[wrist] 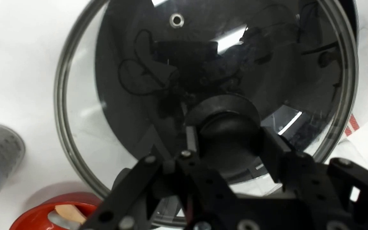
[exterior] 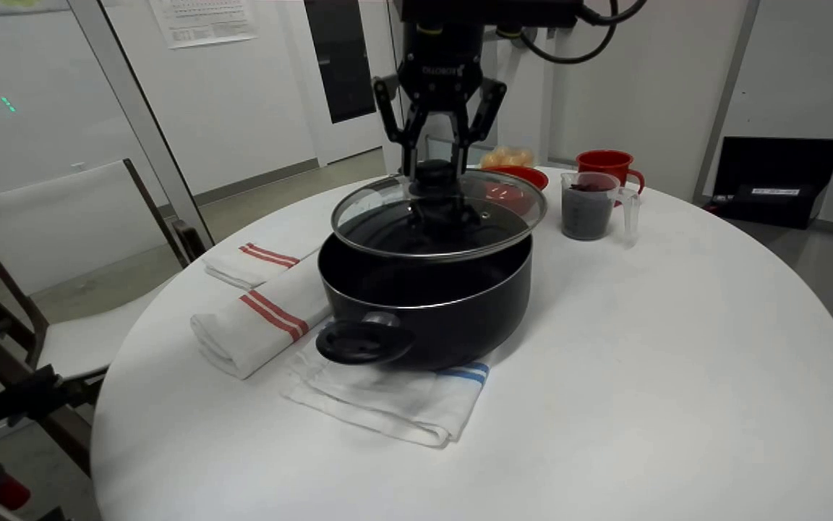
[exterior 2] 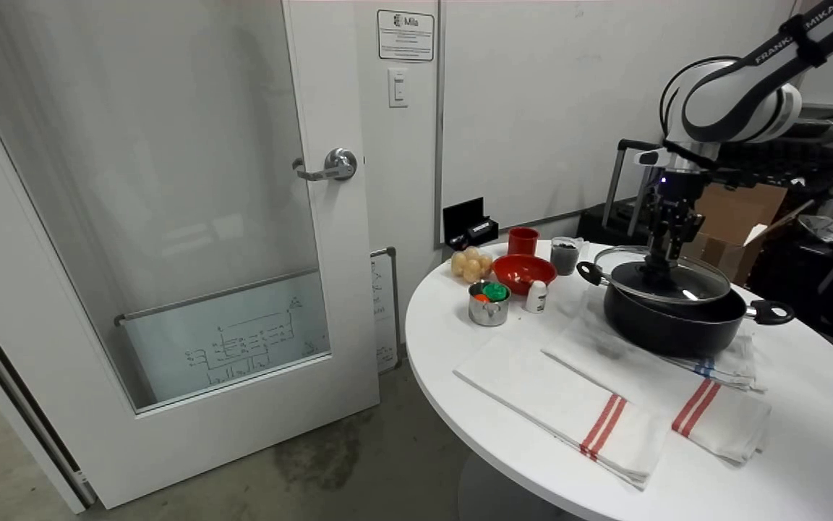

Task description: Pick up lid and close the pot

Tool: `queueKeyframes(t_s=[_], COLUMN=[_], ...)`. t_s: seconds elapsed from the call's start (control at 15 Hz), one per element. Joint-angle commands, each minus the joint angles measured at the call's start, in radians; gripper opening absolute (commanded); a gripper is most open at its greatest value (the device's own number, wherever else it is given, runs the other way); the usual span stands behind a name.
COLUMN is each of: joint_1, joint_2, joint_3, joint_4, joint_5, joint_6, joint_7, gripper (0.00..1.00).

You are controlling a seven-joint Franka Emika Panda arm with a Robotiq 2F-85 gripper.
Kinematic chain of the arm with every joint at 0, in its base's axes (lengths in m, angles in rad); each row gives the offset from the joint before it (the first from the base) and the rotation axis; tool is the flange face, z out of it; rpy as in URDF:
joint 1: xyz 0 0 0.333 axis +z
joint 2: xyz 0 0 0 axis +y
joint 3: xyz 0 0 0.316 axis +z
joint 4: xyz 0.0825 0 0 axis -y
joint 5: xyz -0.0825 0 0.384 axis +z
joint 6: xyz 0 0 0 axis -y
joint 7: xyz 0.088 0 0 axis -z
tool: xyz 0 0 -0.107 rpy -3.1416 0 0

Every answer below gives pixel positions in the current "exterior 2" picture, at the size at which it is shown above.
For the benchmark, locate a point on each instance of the grey metal wall rail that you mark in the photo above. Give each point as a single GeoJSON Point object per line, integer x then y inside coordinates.
{"type": "Point", "coordinates": [20, 406]}

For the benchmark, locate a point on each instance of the open black box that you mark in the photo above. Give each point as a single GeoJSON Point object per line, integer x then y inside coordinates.
{"type": "Point", "coordinates": [461, 221]}

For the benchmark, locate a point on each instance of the white door frosted glass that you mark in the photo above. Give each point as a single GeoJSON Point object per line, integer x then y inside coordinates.
{"type": "Point", "coordinates": [340, 337]}

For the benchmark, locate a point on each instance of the white towel red stripes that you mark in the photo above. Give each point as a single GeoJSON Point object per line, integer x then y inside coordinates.
{"type": "Point", "coordinates": [725, 424]}
{"type": "Point", "coordinates": [551, 393]}

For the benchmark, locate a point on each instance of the red bowl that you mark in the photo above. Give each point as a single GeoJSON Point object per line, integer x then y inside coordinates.
{"type": "Point", "coordinates": [521, 270]}

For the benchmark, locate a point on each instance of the beige bread roll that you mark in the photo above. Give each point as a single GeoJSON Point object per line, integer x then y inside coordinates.
{"type": "Point", "coordinates": [469, 265]}

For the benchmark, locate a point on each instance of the red mug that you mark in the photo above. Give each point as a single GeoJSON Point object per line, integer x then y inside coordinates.
{"type": "Point", "coordinates": [521, 240]}

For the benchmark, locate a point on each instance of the small white shaker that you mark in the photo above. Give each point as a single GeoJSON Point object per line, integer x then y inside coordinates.
{"type": "Point", "coordinates": [537, 297]}

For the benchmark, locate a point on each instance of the brown cardboard box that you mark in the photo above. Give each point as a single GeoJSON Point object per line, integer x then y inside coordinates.
{"type": "Point", "coordinates": [743, 214]}

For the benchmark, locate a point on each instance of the white wall vent panel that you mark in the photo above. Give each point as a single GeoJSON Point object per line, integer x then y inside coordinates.
{"type": "Point", "coordinates": [383, 308]}

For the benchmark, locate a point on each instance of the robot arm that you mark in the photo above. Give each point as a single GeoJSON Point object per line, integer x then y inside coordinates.
{"type": "Point", "coordinates": [736, 103]}

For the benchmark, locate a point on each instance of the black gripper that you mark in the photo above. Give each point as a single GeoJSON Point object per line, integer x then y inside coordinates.
{"type": "Point", "coordinates": [674, 208]}

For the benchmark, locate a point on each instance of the black cooking pot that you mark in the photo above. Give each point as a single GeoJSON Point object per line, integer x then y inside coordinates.
{"type": "Point", "coordinates": [672, 334]}

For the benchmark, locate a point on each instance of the white light switch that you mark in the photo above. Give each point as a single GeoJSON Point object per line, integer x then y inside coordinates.
{"type": "Point", "coordinates": [396, 88]}

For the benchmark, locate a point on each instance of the glass lid black knob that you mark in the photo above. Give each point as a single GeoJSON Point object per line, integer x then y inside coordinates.
{"type": "Point", "coordinates": [697, 285]}

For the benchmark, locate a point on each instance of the metal can with toys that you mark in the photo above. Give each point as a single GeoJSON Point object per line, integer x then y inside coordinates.
{"type": "Point", "coordinates": [486, 311]}

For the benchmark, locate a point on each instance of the white wall sign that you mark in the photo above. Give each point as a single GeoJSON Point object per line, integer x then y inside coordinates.
{"type": "Point", "coordinates": [406, 35]}

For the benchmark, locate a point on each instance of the clear cup dark contents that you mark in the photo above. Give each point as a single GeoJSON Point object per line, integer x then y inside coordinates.
{"type": "Point", "coordinates": [561, 257]}

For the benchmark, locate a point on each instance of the white towel blue stripe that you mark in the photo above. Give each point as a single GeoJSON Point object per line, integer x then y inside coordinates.
{"type": "Point", "coordinates": [736, 370]}

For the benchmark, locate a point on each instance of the white crumpled paper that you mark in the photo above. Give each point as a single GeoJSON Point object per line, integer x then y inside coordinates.
{"type": "Point", "coordinates": [826, 227]}

